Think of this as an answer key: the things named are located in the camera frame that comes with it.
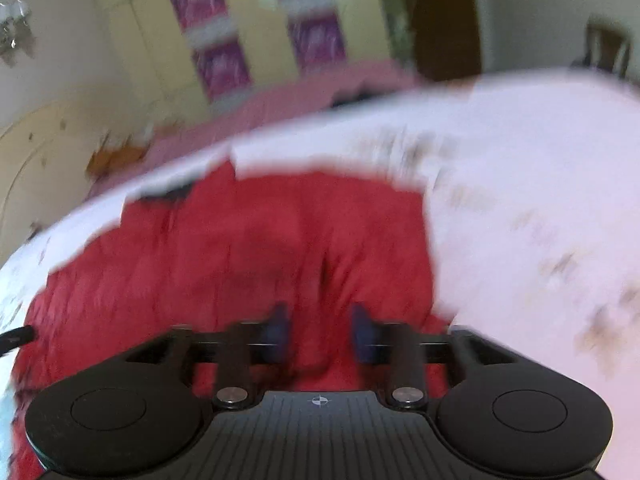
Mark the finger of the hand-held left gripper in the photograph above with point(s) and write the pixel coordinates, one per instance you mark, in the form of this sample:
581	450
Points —
17	337

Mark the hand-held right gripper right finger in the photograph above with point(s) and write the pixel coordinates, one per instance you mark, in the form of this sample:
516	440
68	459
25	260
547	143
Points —
364	335

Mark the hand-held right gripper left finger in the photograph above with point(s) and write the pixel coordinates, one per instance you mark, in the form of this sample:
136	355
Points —
275	335

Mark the red puffer jacket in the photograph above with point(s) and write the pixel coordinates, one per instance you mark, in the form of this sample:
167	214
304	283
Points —
250	240

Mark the cream headboard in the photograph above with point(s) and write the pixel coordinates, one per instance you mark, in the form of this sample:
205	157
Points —
45	170

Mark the orange striped pillow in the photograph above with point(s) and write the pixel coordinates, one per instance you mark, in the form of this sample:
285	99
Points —
117	157

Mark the pink bed sheet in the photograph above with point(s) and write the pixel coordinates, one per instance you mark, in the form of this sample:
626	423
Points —
280	105

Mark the white floral quilt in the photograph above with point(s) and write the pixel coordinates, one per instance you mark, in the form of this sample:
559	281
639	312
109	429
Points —
525	160

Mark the brown wooden door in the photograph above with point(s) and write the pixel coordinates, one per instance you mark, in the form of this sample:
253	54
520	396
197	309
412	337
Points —
442	15

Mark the cream wardrobe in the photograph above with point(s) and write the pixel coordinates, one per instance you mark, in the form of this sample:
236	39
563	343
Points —
145	25

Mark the wooden chair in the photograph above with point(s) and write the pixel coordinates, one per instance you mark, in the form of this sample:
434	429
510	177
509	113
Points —
605	45

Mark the white wall fixture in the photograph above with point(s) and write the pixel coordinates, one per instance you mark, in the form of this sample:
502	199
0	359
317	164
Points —
15	30

